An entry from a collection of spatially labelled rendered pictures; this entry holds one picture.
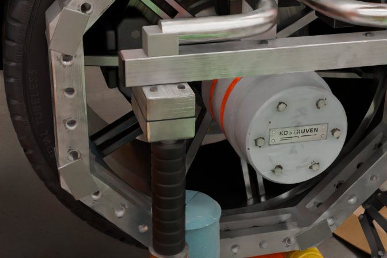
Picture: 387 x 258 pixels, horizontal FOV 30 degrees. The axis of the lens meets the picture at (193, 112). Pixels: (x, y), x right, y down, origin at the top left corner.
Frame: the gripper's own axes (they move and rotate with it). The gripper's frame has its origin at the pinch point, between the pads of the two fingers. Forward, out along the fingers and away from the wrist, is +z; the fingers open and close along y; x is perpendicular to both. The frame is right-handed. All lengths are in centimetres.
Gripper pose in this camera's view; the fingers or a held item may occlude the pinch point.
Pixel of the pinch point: (366, 192)
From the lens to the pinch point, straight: 119.4
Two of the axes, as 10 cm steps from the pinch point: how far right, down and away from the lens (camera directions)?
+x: -6.8, -5.8, -4.5
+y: 6.9, -7.1, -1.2
